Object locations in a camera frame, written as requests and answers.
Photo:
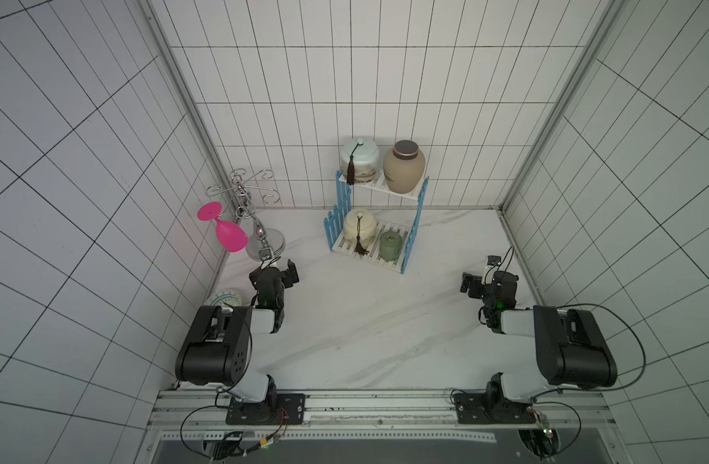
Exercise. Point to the pale blue tasselled tea canister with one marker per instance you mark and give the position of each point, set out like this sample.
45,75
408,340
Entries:
360,161

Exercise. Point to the base mounting plate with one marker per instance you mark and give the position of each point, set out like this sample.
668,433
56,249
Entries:
281,409
479,408

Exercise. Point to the small green tea canister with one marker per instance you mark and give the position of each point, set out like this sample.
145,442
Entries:
390,245

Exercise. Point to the chrome cup holder stand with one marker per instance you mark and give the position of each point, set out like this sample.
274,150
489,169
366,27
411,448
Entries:
242,211

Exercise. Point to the blue white slatted shelf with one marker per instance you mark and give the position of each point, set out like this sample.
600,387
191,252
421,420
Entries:
334,225

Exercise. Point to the pink plastic goblet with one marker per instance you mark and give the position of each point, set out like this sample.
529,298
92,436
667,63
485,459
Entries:
229,234

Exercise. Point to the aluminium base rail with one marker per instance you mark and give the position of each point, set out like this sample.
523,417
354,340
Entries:
198,415

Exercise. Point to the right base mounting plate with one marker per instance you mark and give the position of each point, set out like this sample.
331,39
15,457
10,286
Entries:
479,408

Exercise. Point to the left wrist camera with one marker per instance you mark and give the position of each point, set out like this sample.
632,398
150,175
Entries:
266,255

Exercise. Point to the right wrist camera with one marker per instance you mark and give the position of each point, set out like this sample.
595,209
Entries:
493,261

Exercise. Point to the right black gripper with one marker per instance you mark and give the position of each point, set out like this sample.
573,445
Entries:
488,284

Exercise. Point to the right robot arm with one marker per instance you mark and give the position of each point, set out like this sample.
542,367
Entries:
570,352

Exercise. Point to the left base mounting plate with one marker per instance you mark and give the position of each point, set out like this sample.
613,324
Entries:
281,409

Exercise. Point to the patterned ceramic plate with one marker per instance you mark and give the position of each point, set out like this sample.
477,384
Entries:
227,297

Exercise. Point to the brown clay tea canister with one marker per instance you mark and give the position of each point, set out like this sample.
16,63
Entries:
404,166

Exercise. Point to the cream tasselled tea canister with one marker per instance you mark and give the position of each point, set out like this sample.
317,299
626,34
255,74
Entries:
360,230

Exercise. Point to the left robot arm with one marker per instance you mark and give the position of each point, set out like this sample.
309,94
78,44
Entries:
218,348

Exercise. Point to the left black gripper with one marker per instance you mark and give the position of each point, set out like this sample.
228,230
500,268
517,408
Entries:
275,273

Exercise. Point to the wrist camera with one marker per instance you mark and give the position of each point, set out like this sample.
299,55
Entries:
266,255
493,261

